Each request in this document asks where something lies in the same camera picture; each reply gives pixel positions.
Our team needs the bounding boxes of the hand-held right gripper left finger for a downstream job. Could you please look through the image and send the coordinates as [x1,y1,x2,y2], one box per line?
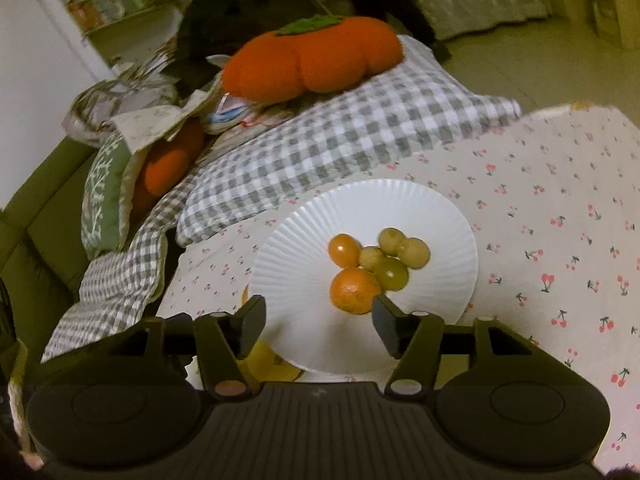
[107,295,267,402]

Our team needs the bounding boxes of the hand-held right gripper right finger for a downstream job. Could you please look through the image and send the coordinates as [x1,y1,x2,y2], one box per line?
[372,295,538,401]

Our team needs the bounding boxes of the round yellow pear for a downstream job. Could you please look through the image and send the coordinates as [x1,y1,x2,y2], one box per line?
[239,337,301,382]

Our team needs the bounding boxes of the green tangerine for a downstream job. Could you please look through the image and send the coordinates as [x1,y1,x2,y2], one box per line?
[374,256,410,293]

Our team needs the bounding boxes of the small yellow longan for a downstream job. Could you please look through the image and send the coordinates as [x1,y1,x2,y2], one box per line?
[359,246,386,272]
[377,227,406,256]
[397,237,431,268]

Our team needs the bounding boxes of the white ribbed plate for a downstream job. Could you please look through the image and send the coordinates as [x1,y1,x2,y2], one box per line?
[248,178,479,374]

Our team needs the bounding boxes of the grey checked quilt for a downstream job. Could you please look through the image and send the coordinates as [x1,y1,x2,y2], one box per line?
[41,187,201,363]

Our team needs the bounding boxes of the cherry print tablecloth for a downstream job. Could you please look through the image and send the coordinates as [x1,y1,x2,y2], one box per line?
[155,102,640,466]

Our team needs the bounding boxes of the orange persimmon plush cushion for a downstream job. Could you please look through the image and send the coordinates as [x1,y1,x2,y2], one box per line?
[131,120,207,211]
[221,16,404,107]

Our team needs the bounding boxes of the grey checked cushion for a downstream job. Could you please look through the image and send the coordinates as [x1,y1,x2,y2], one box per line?
[176,35,523,247]

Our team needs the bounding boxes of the green cushion white branch pattern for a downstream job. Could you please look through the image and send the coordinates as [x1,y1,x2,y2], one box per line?
[80,130,146,261]

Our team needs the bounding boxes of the flat magazine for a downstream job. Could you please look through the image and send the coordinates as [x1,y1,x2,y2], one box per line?
[240,105,301,128]

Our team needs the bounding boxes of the plastic bag with packets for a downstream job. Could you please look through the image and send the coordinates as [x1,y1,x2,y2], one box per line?
[202,55,261,133]

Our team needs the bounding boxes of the green sofa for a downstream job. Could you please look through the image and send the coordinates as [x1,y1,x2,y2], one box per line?
[0,132,108,311]

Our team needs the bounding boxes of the beige floral cloth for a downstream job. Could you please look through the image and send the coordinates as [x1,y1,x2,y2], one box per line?
[111,87,221,153]

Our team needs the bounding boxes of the crumpled clear plastic bag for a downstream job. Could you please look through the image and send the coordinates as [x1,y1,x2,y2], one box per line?
[62,47,181,148]

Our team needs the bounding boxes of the dark cloth bundle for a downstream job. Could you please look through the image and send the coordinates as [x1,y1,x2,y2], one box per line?
[177,0,351,61]

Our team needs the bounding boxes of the white storage shelf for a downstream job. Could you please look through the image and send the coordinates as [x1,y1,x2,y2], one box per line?
[30,0,186,66]

